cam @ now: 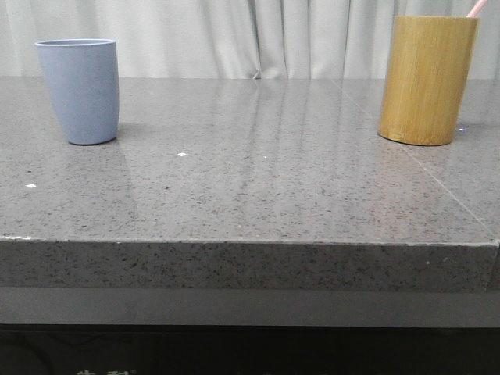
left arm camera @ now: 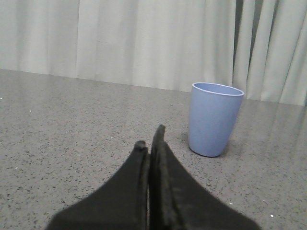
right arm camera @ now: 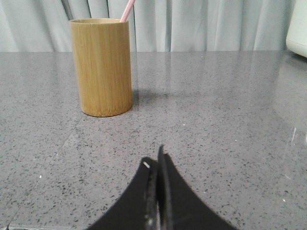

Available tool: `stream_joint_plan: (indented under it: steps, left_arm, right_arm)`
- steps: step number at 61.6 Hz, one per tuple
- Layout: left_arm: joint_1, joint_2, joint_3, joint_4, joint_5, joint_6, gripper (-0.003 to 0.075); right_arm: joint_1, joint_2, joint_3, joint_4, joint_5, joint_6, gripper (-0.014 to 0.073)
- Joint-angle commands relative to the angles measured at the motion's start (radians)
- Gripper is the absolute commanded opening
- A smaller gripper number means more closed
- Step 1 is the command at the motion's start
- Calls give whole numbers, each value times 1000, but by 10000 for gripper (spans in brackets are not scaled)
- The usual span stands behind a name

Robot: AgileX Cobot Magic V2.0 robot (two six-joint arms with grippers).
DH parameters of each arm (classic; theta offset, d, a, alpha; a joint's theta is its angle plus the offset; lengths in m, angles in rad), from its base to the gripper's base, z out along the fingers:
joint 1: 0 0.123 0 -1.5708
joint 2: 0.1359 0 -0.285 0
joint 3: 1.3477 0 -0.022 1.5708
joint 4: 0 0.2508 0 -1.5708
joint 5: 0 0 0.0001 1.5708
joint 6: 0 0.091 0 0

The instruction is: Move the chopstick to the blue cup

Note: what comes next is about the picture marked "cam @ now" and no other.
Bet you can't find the white pleated curtain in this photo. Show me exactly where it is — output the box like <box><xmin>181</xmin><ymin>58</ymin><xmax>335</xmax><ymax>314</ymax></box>
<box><xmin>0</xmin><ymin>0</ymin><xmax>500</xmax><ymax>80</ymax></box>

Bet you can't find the bamboo wooden cylinder holder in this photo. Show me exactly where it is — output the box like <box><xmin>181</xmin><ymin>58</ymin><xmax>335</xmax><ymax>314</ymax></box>
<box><xmin>378</xmin><ymin>16</ymin><xmax>479</xmax><ymax>146</ymax></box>

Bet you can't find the blue plastic cup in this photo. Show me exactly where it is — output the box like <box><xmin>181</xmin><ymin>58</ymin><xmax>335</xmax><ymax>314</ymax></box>
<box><xmin>35</xmin><ymin>39</ymin><xmax>120</xmax><ymax>145</ymax></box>

